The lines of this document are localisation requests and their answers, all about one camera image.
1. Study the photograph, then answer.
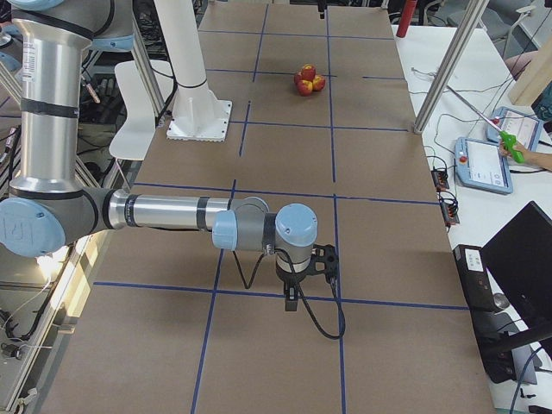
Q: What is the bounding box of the blue teach pendant near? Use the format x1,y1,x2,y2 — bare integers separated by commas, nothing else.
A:
454,137,513,194

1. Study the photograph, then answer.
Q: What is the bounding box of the red yellow carried apple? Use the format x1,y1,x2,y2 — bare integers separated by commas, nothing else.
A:
300,64,317,81

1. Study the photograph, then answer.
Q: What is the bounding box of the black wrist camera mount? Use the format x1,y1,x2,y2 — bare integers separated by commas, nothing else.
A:
310,244,339,284

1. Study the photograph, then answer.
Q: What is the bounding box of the person in black shirt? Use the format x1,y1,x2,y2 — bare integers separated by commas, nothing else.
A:
504,51,552,172

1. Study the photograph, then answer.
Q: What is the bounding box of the person's hand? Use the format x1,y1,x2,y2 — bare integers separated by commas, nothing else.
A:
500,142,534,164

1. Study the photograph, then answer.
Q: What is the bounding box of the aluminium frame post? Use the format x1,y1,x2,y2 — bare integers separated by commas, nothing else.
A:
413,0,489,135

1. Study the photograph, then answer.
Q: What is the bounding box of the red cylinder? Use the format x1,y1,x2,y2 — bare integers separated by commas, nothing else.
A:
396,0,417,38

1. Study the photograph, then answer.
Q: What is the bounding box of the silver reacher grabber tool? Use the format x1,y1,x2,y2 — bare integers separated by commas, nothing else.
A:
447,85,524,164

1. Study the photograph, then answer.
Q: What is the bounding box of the black desktop computer box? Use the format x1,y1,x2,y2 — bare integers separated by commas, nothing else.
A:
453,244,536,384

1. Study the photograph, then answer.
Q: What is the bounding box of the red yellow apple left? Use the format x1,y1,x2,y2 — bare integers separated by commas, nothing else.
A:
312,75,326,91

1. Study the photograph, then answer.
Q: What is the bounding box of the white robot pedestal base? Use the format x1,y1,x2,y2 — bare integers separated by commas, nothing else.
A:
156,0,232,141

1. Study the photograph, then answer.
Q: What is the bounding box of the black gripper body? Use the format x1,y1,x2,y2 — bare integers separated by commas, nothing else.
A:
276,254,314,293

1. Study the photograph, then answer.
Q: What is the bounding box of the black monitor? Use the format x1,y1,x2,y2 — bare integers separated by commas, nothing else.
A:
481,201,551,327

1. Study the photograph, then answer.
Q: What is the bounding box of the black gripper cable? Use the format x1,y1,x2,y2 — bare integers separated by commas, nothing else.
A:
231,248,347,341

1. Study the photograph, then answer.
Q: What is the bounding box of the blue teach pendant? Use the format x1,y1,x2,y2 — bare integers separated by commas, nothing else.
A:
454,137,513,194
491,106,544,151

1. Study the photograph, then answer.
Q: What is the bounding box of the blue teach pendant far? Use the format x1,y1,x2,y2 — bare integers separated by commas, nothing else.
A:
491,106,544,151

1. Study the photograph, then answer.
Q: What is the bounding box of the white curved plastic sheet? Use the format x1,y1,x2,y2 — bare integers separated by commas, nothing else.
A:
110,60,158,161

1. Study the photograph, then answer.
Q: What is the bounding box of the red yellow apple front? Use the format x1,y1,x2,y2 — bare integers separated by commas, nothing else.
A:
295,79,313,97

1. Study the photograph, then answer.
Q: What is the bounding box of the red yellow apple rear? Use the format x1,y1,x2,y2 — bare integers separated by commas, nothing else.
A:
293,72,303,85

